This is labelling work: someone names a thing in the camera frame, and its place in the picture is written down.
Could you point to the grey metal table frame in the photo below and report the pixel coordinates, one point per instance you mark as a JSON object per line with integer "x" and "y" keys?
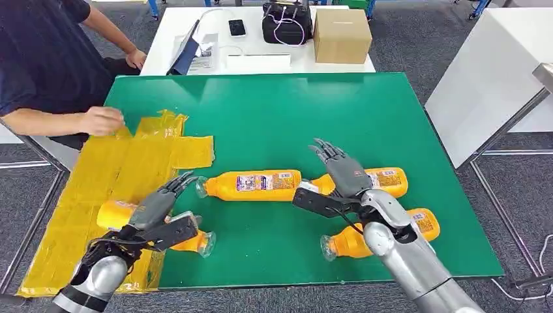
{"x": 501, "y": 131}

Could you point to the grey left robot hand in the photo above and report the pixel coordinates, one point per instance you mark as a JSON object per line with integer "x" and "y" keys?
{"x": 151, "y": 209}

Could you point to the tablet in blue case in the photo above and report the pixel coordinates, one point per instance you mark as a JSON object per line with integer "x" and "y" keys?
{"x": 185, "y": 57}

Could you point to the yellow plastic sheet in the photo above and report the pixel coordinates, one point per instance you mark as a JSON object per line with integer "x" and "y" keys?
{"x": 95, "y": 172}

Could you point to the printed paper sheet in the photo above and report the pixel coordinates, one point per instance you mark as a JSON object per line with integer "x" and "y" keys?
{"x": 206, "y": 64}

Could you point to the black smartphone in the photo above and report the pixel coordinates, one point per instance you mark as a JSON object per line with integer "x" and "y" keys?
{"x": 236, "y": 27}

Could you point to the flat white box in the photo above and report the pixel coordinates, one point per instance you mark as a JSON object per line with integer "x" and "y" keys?
{"x": 259, "y": 64}

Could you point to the grey metal bracket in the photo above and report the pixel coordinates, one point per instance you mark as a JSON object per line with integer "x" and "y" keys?
{"x": 543, "y": 76}

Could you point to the black bag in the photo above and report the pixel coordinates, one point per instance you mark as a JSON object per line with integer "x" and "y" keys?
{"x": 285, "y": 31}

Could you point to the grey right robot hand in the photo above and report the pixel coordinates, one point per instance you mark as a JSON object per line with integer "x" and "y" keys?
{"x": 347, "y": 175}

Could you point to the white bench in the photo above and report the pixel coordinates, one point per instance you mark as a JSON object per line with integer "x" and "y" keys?
{"x": 62, "y": 153}

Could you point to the person's right hand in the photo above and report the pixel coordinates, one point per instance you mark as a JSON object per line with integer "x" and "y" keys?
{"x": 101, "y": 121}

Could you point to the grey metal frame bars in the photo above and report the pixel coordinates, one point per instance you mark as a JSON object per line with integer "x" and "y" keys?
{"x": 43, "y": 152}

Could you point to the person's left hand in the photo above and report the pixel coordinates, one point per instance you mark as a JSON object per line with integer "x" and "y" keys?
{"x": 137, "y": 59}

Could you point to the brown cardboard box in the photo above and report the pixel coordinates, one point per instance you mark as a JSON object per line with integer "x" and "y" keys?
{"x": 341, "y": 38}

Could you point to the green table mat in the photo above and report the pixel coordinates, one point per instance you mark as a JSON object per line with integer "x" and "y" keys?
{"x": 281, "y": 121}

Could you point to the person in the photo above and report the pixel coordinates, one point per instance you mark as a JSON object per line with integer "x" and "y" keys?
{"x": 43, "y": 56}

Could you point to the orange drink bottle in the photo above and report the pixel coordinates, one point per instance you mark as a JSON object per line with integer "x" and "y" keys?
{"x": 389, "y": 181}
{"x": 224, "y": 186}
{"x": 345, "y": 244}
{"x": 112, "y": 214}

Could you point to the large white side table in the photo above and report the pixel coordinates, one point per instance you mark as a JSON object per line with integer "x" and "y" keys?
{"x": 488, "y": 77}

